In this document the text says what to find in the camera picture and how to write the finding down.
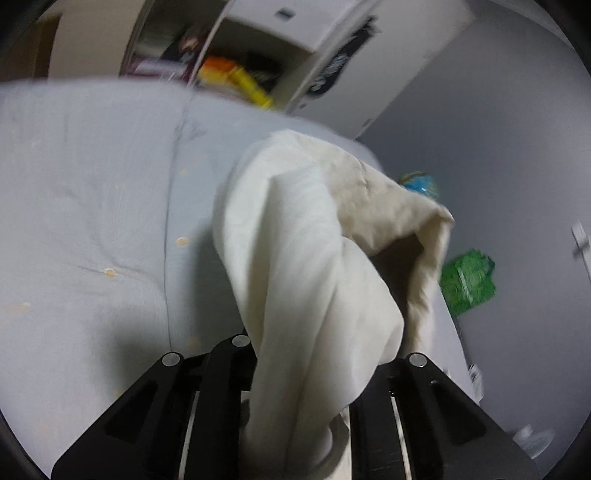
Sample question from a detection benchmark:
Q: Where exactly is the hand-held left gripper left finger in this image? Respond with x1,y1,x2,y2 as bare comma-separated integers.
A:
51,335,260,480

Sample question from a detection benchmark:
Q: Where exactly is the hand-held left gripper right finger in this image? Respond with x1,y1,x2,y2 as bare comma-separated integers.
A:
348,352,541,480

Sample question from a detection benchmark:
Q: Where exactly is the white hooded coat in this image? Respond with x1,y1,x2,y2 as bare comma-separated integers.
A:
212,129,455,480

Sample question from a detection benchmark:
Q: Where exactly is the green patterned bag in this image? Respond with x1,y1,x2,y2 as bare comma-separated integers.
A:
440,249,497,317

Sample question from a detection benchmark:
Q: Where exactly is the bed with grey sheet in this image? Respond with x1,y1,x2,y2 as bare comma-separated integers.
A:
0,79,483,480

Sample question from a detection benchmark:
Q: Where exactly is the blue globe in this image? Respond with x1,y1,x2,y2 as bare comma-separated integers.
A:
398,172,439,201

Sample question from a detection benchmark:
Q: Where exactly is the orange and yellow toy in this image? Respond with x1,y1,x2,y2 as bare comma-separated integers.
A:
196,56,273,110

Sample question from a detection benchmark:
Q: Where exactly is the open cluttered shelf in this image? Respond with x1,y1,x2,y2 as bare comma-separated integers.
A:
120,0,222,88

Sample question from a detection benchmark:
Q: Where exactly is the black racket bag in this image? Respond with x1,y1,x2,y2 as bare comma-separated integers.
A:
308,16,377,99

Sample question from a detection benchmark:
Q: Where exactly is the white wardrobe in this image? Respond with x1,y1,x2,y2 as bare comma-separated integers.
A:
46,0,153,81

